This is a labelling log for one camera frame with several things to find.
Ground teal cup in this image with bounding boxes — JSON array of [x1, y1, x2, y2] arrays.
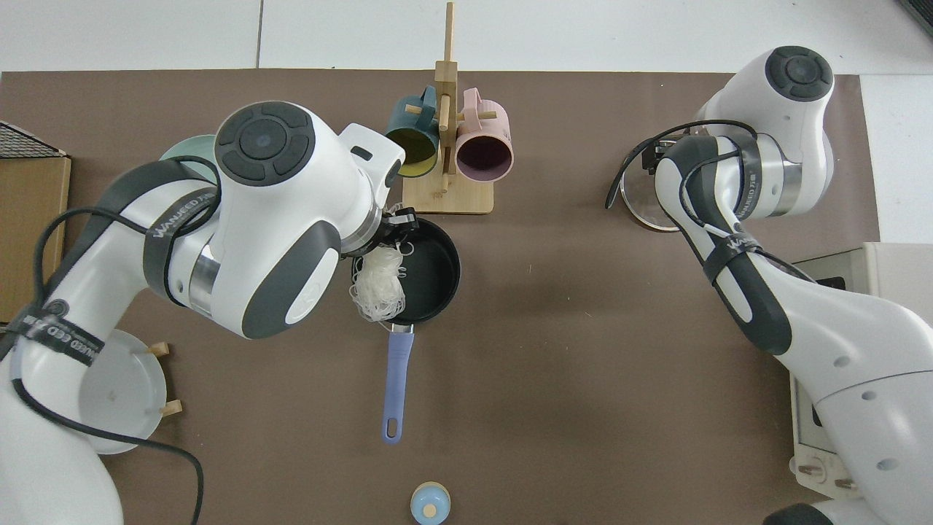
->
[[384, 85, 441, 178]]

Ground white vermicelli bundle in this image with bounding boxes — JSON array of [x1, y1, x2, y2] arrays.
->
[[348, 244, 409, 324]]

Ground grey white plate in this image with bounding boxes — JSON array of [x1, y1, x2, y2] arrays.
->
[[77, 328, 168, 456]]

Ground black pot with blue handle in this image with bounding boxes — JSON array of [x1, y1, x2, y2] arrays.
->
[[351, 217, 461, 446]]

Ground wire basket with wooden floor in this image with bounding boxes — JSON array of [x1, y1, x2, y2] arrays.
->
[[0, 120, 72, 325]]

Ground wooden plate rack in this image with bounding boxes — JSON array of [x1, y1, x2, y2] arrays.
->
[[146, 341, 183, 418]]

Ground wooden cup stand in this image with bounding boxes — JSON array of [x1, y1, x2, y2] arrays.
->
[[402, 1, 496, 215]]

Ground brown table cloth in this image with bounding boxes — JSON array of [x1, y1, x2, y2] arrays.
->
[[0, 69, 883, 525]]

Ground pale toaster oven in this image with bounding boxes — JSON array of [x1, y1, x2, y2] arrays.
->
[[789, 242, 933, 504]]

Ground glass lid with blue knob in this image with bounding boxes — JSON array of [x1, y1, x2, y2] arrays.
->
[[620, 169, 682, 233]]

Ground green round plate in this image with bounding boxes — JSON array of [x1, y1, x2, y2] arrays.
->
[[158, 134, 219, 167]]

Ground small blue round thing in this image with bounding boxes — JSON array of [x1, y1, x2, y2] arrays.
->
[[410, 482, 451, 525]]

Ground pink cup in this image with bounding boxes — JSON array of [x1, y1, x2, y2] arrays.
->
[[455, 87, 515, 182]]

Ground black striped device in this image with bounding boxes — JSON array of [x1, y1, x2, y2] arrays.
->
[[900, 0, 933, 39]]

